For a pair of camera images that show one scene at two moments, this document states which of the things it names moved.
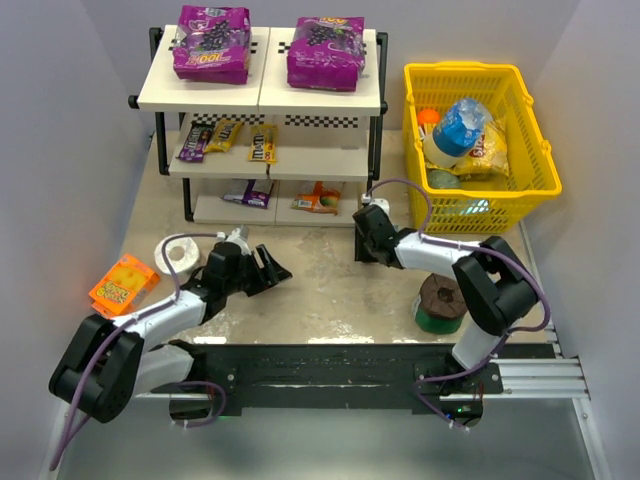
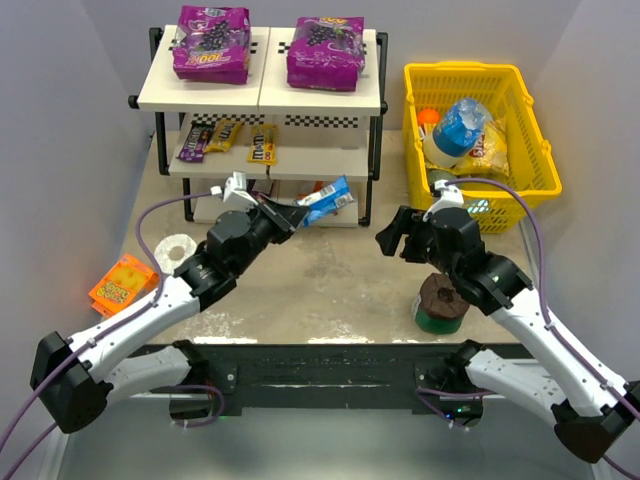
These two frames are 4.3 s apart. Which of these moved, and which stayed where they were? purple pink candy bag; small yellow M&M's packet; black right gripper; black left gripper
Moved: black right gripper; black left gripper
Stayed: small yellow M&M's packet; purple pink candy bag
